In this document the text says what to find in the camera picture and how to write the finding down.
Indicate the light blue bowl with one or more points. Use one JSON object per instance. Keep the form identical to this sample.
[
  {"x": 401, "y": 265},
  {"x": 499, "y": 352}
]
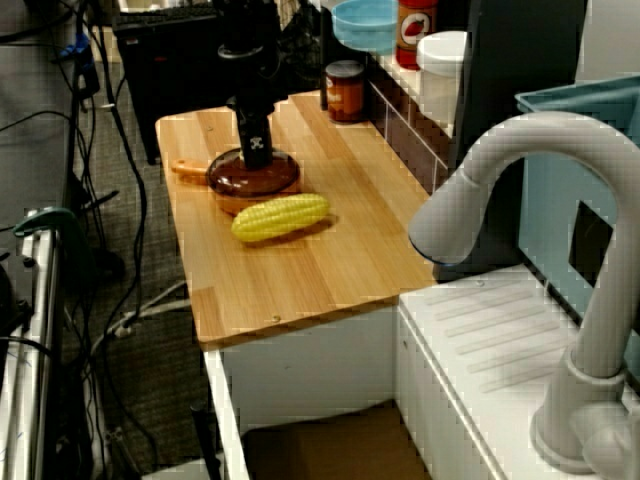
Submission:
[{"x": 365, "y": 30}]

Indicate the brown lid with yellow knob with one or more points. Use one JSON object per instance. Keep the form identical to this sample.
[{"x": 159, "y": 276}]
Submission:
[{"x": 260, "y": 181}]

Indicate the white toy kitchen unit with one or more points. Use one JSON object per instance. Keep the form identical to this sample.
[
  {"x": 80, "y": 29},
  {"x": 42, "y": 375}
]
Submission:
[{"x": 310, "y": 365}]

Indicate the grey toy faucet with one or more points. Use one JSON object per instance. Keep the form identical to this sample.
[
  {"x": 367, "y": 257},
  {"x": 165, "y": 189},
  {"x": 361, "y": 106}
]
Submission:
[{"x": 545, "y": 130}]

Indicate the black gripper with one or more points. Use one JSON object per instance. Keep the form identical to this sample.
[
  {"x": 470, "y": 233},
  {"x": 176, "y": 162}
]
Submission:
[{"x": 252, "y": 110}]

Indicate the yellow toy corn cob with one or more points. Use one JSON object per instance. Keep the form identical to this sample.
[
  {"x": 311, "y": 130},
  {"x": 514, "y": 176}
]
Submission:
[{"x": 280, "y": 217}]

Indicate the dark tiled backsplash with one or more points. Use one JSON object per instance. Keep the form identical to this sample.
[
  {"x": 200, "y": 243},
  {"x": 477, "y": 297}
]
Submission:
[{"x": 405, "y": 135}]

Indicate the blue connector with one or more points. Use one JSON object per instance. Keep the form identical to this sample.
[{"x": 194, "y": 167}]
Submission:
[{"x": 75, "y": 50}]

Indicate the aluminium frame rail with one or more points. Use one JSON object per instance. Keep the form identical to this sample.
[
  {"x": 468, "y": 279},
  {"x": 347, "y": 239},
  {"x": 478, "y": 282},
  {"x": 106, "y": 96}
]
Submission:
[{"x": 35, "y": 325}]

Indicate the black device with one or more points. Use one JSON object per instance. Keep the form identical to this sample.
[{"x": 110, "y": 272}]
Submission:
[{"x": 10, "y": 300}]

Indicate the toy beans can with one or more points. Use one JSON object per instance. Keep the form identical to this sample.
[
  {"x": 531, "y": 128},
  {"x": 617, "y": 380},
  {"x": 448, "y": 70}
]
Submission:
[{"x": 345, "y": 95}]

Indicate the teal plastic bin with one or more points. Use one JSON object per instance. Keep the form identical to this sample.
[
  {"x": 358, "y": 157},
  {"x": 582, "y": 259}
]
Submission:
[{"x": 550, "y": 200}]

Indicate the red sauce bottle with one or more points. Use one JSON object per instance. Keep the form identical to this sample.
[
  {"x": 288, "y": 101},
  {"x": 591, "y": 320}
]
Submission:
[{"x": 415, "y": 30}]

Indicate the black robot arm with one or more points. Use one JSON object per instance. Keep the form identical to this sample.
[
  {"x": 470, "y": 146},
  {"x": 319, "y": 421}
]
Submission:
[{"x": 247, "y": 75}]

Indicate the orange toy frying pan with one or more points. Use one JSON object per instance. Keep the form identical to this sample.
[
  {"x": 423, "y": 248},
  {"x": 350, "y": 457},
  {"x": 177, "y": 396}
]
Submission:
[{"x": 235, "y": 205}]

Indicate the dark grey upright panel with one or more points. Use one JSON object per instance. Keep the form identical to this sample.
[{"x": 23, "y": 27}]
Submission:
[{"x": 520, "y": 50}]

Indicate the white lidded container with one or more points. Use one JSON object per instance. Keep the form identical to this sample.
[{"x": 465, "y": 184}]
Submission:
[{"x": 440, "y": 75}]

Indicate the green power drill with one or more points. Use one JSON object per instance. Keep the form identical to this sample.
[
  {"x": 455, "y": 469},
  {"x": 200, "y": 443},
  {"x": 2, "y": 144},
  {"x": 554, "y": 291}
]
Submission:
[{"x": 45, "y": 216}]

